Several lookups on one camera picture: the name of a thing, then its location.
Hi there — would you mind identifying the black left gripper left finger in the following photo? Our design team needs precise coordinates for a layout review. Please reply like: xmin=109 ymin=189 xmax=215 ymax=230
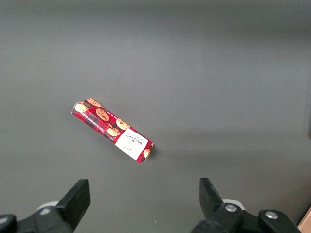
xmin=0 ymin=179 xmax=91 ymax=233

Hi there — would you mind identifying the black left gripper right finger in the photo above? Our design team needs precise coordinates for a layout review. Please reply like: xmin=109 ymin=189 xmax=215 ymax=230
xmin=191 ymin=178 xmax=302 ymax=233

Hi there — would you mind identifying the oak wooden drawer cabinet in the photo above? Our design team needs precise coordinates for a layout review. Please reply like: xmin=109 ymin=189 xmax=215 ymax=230
xmin=298 ymin=205 xmax=311 ymax=233

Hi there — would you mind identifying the red tartan cookie box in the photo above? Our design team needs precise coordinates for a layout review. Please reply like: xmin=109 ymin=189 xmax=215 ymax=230
xmin=70 ymin=98 xmax=155 ymax=164

